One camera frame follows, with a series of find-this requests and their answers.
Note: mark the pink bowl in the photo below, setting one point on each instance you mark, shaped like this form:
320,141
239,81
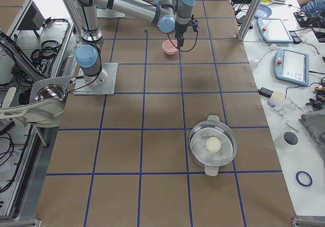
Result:
170,47

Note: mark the blue plate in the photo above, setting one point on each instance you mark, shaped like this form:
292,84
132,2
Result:
262,11

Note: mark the shiny metal bowl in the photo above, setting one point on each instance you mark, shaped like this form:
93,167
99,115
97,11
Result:
55,91

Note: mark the far teach pendant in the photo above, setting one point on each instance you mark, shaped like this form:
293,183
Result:
272,30

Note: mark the teach pendant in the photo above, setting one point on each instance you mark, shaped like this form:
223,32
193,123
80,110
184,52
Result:
272,30
291,66

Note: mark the black power adapter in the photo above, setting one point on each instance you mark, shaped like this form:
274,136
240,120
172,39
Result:
265,92

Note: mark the white steamed bun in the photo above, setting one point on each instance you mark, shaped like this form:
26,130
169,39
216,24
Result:
213,144

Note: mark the purple white cup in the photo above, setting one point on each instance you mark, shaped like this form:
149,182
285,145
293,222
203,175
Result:
275,98

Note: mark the near teach pendant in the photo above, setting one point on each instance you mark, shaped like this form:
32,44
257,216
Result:
291,66

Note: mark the clear plastic part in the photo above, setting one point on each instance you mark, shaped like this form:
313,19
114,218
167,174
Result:
287,105

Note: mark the metal allen key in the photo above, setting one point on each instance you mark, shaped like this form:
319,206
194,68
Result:
291,127

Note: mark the white cup dark inside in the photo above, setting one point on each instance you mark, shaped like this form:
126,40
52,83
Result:
286,140

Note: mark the black monitor on floor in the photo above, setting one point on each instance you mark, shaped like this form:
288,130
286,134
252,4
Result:
33,20

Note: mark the white plastic chair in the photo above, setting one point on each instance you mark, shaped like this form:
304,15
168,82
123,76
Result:
45,114

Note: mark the grey cloth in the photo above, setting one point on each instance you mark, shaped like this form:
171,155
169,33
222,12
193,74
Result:
313,122

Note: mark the aluminium frame post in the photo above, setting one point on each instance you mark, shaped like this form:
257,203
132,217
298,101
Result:
248,19

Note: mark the glass pot with handles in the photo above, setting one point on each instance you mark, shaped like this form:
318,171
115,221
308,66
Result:
212,161

